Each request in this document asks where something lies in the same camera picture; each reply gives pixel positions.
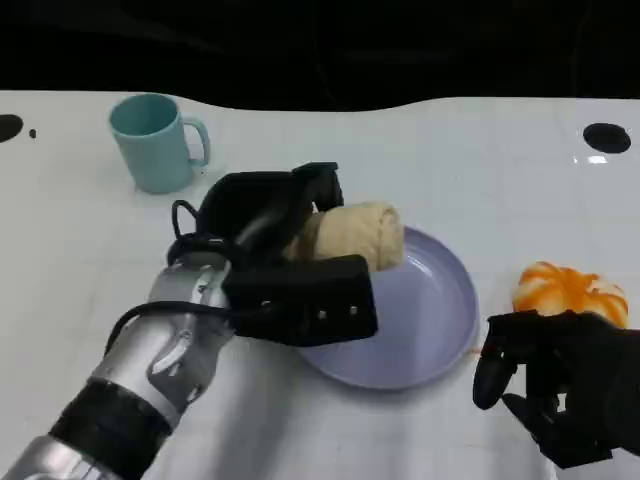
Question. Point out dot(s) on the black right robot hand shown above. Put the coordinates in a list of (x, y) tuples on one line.
[(580, 370)]

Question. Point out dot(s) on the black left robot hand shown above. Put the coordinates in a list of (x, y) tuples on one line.
[(260, 205)]

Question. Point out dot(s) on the beige towel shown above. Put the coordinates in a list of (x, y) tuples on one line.
[(360, 235)]

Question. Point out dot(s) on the orange and white bread roll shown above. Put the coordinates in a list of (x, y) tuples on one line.
[(565, 290)]

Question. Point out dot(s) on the pale green mug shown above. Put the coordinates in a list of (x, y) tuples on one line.
[(152, 152)]

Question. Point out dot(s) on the lilac plate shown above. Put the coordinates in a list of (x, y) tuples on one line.
[(425, 320)]

